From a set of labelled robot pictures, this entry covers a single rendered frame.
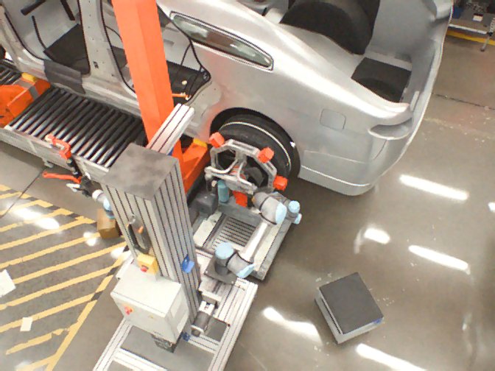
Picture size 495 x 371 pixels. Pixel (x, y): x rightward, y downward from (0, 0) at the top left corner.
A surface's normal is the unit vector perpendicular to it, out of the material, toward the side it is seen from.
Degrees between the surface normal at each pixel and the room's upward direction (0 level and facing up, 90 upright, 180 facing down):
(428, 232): 0
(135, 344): 0
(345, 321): 0
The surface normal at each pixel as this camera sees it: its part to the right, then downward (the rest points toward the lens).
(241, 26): -0.17, -0.01
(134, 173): 0.00, -0.59
